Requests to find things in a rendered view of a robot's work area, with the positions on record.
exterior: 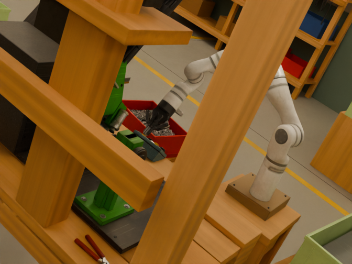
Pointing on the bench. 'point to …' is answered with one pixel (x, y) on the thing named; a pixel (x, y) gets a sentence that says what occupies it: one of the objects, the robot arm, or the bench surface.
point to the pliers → (92, 251)
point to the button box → (151, 148)
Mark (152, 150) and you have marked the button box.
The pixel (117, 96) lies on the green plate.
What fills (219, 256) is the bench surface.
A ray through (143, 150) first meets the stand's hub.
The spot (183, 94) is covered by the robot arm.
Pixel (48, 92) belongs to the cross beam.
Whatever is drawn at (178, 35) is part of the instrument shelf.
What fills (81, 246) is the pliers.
